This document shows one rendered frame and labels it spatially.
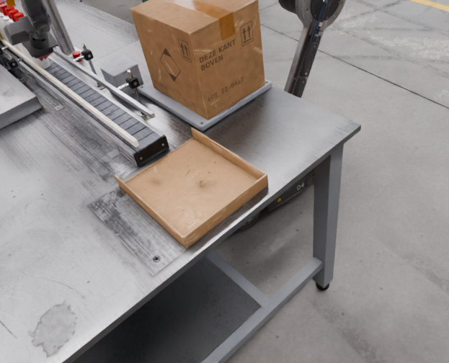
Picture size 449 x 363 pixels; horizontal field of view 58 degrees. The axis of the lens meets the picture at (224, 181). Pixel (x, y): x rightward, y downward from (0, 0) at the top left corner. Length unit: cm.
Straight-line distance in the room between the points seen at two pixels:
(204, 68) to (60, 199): 52
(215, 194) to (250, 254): 93
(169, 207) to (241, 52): 50
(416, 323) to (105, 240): 123
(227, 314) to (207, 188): 61
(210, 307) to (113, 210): 63
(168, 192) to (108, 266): 24
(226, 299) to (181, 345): 22
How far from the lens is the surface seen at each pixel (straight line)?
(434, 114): 271
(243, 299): 153
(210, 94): 119
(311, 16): 179
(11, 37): 151
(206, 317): 152
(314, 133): 116
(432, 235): 204
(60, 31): 188
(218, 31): 115
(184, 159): 113
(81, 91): 149
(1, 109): 158
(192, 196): 102
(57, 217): 112
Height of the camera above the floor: 155
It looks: 44 degrees down
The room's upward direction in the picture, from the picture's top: 11 degrees counter-clockwise
